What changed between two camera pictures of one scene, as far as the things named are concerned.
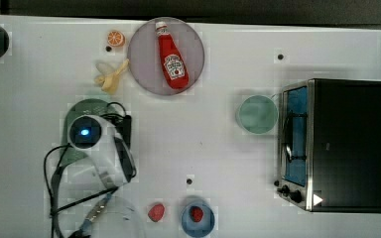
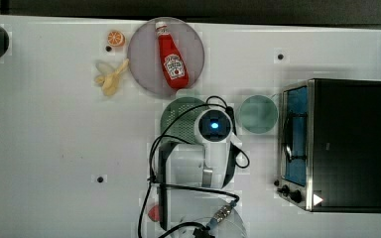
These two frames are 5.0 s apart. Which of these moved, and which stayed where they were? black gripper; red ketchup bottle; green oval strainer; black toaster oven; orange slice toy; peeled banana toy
Moved: black gripper; green oval strainer
Stayed: black toaster oven; orange slice toy; red ketchup bottle; peeled banana toy
